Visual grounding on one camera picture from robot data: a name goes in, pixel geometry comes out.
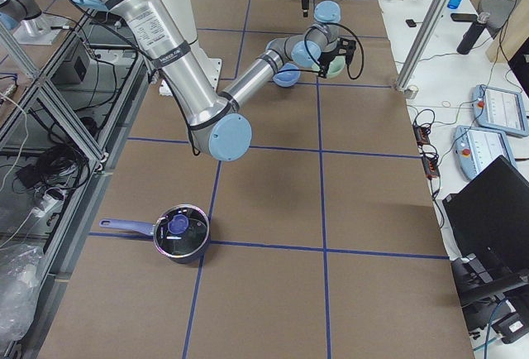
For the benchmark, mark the green bowl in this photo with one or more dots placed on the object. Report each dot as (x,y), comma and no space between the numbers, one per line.
(329,69)

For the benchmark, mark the blue bowl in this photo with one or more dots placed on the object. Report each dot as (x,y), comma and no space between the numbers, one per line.
(287,78)

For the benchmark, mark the spare grey robot arm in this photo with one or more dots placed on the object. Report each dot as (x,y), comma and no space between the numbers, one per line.
(30,25)

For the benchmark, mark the small black device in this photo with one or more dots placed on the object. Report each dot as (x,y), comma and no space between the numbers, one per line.
(411,23)

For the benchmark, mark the black smartphone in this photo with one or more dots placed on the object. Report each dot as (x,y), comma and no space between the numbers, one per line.
(463,17)

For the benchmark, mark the orange black adapter box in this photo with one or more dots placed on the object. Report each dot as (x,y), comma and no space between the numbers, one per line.
(422,135)

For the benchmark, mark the near teach pendant tablet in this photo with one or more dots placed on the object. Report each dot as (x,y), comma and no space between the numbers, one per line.
(477,147)

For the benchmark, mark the teach pendant tablet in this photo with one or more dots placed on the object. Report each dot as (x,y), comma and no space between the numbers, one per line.
(477,147)
(500,109)

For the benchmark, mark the far teach pendant tablet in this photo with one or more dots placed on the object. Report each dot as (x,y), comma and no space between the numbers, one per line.
(500,109)

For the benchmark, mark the black laptop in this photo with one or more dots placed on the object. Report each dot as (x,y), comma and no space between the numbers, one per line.
(489,217)

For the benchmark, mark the dark blue saucepan with lid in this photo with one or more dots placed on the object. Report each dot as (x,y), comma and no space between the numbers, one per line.
(181,233)

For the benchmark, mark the crumpled clear plastic bag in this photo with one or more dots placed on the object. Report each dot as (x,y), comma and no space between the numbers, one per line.
(20,287)

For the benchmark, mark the aluminium frame post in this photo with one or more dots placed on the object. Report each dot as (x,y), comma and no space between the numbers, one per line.
(422,38)

